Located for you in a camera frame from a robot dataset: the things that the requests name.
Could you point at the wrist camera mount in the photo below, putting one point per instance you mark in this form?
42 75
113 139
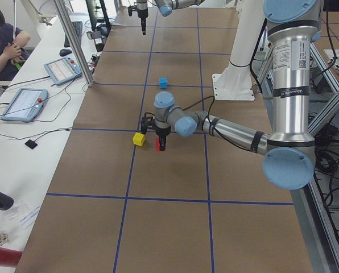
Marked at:
147 122

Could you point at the teach pendant tablet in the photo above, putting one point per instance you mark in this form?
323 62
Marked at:
63 70
26 105

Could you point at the near teach pendant tablet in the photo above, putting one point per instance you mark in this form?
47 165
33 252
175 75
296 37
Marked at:
26 105

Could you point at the seated person in blue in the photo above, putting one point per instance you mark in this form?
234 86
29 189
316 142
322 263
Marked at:
12 52

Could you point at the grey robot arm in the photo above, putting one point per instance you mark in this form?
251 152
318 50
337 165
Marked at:
165 7
288 151

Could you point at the blue wooden cube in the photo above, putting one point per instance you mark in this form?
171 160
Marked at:
163 82

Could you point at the black keyboard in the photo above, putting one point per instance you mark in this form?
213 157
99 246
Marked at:
77 27

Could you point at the small black square pad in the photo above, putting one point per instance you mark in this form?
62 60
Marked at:
31 144

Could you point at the black computer mouse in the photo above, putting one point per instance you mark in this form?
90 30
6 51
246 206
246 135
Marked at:
64 52

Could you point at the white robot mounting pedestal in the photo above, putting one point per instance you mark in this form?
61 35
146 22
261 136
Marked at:
235 83

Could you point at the yellow wooden cube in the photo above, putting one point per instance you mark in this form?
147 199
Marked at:
139 139

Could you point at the aluminium frame post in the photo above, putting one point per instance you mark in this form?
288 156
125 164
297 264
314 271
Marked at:
76 48

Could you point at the far teach pendant tablet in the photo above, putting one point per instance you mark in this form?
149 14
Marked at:
63 70

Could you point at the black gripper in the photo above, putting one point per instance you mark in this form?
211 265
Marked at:
141 13
162 132

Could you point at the red wooden cube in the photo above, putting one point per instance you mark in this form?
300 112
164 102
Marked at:
156 146

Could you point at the red cylinder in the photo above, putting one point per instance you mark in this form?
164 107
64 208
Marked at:
9 257

